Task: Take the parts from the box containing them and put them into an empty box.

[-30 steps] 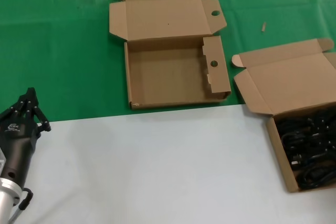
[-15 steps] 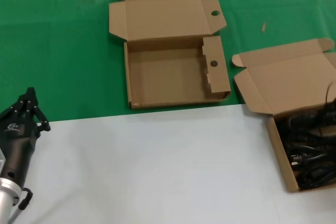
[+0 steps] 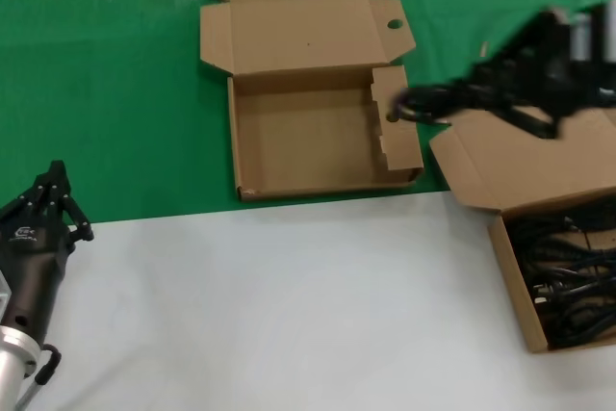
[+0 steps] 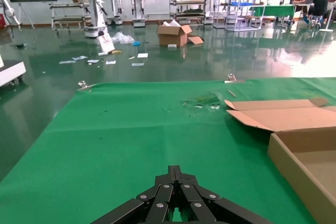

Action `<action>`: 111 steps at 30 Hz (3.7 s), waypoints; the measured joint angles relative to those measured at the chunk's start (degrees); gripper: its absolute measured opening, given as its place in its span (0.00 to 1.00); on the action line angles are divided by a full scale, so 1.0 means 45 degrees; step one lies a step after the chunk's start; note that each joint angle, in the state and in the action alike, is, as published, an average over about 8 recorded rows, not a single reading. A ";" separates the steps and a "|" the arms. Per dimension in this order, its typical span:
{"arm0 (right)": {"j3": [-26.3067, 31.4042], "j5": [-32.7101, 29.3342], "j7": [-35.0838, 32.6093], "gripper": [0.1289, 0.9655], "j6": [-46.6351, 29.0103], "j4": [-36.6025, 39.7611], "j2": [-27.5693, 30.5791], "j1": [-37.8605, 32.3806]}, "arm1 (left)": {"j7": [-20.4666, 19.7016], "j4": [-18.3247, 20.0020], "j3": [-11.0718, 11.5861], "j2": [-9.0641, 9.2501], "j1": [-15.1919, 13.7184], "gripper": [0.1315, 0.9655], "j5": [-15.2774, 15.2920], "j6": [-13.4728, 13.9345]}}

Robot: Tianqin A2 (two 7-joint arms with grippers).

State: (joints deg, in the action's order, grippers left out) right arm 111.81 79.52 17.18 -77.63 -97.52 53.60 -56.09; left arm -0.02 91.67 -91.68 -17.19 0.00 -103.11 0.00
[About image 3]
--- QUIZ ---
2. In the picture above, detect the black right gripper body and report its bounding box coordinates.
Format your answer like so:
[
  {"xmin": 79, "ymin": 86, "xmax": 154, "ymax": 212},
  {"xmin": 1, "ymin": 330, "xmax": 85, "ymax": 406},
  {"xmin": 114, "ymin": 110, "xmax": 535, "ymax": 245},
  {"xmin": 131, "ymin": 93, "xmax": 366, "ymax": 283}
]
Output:
[{"xmin": 508, "ymin": 8, "xmax": 602, "ymax": 116}]

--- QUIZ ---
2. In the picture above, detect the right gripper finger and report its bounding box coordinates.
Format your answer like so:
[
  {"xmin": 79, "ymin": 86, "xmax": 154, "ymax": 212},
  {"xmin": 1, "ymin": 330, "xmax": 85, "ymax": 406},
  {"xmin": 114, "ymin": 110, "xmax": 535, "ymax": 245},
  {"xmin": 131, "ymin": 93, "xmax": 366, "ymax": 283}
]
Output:
[
  {"xmin": 475, "ymin": 95, "xmax": 562, "ymax": 141},
  {"xmin": 459, "ymin": 38, "xmax": 526, "ymax": 92}
]

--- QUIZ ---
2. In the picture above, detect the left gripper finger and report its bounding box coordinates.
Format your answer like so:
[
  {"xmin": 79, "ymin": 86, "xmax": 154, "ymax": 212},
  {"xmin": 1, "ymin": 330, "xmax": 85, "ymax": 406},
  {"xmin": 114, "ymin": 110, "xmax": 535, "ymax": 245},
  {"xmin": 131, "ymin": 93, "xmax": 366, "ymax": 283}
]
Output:
[
  {"xmin": 0, "ymin": 161, "xmax": 62, "ymax": 220},
  {"xmin": 51, "ymin": 160, "xmax": 95, "ymax": 244}
]

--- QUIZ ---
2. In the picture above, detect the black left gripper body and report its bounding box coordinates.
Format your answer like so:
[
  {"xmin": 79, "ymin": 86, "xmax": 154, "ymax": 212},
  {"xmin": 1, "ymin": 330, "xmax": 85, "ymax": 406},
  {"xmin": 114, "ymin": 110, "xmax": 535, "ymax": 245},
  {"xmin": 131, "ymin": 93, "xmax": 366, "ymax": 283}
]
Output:
[{"xmin": 0, "ymin": 211, "xmax": 74, "ymax": 341}]

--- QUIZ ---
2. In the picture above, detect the black power cable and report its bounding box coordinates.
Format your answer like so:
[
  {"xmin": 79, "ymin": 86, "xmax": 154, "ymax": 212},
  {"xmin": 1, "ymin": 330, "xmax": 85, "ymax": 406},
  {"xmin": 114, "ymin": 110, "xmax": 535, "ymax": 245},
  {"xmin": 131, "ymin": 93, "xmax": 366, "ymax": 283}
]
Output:
[{"xmin": 390, "ymin": 82, "xmax": 487, "ymax": 128}]

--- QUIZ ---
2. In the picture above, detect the open cardboard box with holes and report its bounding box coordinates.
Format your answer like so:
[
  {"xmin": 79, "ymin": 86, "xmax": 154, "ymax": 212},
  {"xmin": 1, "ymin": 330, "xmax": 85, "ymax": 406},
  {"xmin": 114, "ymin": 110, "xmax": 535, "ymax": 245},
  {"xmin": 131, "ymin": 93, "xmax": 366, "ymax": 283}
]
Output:
[{"xmin": 198, "ymin": 0, "xmax": 425, "ymax": 202}]

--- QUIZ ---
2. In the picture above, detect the green table mat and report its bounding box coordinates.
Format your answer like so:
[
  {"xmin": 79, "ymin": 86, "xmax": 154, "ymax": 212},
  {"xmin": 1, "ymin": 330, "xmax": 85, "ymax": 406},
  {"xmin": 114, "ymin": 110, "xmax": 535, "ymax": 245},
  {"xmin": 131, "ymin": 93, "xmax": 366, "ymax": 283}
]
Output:
[{"xmin": 0, "ymin": 0, "xmax": 616, "ymax": 227}]

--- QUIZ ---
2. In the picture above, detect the open cardboard box holding cables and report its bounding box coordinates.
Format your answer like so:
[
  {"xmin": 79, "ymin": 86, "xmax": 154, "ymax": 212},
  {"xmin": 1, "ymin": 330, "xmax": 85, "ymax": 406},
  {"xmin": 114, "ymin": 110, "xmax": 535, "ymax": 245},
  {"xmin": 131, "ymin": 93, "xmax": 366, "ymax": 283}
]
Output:
[{"xmin": 427, "ymin": 92, "xmax": 616, "ymax": 354}]

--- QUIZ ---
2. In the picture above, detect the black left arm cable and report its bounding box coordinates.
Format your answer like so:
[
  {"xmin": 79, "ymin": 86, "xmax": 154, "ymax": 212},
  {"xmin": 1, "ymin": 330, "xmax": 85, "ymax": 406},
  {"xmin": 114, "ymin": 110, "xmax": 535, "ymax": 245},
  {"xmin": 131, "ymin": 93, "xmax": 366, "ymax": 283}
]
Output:
[{"xmin": 16, "ymin": 343, "xmax": 63, "ymax": 411}]

